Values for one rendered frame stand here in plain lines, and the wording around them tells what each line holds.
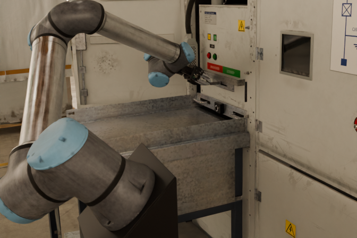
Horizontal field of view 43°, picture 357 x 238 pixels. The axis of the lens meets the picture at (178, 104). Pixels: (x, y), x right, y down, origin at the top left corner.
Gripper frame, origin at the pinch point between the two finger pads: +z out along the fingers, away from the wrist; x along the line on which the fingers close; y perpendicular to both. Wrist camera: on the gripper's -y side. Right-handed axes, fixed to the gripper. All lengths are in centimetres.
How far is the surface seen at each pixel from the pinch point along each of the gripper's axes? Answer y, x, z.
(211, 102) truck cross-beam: -5.0, -8.2, 9.6
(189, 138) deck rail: 33.0, -27.2, -15.1
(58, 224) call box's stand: 45, -73, -56
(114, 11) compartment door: -46, 14, -45
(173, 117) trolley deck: -6.9, -23.3, -5.6
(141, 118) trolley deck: -13.4, -30.7, -18.4
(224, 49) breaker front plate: 7.4, 17.2, -3.6
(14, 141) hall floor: -292, -127, -15
